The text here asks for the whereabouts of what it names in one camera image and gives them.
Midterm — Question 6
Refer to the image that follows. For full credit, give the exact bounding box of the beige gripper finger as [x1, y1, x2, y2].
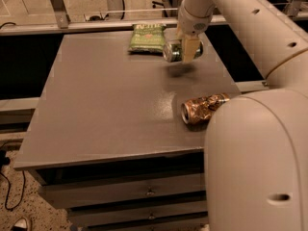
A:
[182, 35, 200, 64]

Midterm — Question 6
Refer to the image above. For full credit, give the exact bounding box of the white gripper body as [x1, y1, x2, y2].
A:
[177, 1, 215, 36]

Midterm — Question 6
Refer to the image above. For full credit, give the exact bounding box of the green soda can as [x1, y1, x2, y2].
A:
[163, 39, 203, 63]

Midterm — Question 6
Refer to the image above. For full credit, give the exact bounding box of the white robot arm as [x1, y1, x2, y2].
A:
[178, 0, 308, 231]

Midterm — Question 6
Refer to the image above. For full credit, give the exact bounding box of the crushed orange soda can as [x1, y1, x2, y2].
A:
[181, 93, 230, 125]

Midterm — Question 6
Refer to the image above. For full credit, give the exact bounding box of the green chip bag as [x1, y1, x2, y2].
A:
[129, 23, 166, 53]

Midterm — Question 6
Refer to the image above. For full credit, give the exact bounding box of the grey drawer cabinet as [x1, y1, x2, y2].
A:
[13, 26, 270, 231]

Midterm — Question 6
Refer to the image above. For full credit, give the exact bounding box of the top drawer knob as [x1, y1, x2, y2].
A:
[145, 188, 155, 197]

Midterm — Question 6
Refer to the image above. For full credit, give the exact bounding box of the drawer knob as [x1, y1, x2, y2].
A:
[145, 188, 155, 197]
[148, 212, 156, 220]

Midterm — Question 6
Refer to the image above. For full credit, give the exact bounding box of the white shoe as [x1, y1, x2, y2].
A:
[10, 218, 32, 231]

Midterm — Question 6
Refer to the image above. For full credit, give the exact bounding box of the metal rail frame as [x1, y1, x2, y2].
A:
[0, 0, 308, 37]

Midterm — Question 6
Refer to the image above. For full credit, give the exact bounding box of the black floor cable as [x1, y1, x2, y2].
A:
[0, 149, 27, 212]

